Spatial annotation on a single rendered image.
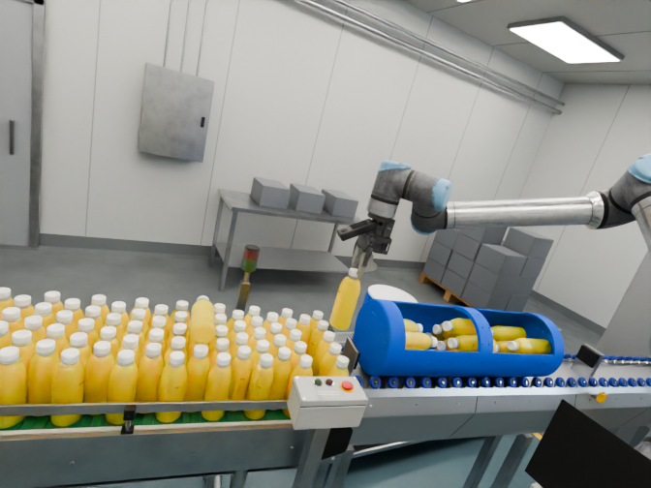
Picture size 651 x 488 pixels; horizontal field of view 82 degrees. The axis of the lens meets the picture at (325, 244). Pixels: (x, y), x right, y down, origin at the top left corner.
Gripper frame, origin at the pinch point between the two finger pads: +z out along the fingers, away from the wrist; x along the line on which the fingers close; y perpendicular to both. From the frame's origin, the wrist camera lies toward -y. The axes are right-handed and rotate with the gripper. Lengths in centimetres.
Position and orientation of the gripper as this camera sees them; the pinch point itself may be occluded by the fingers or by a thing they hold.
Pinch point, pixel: (355, 271)
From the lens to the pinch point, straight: 121.4
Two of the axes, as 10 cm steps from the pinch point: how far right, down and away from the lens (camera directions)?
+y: 9.2, 1.5, 3.7
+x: -3.0, -3.5, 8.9
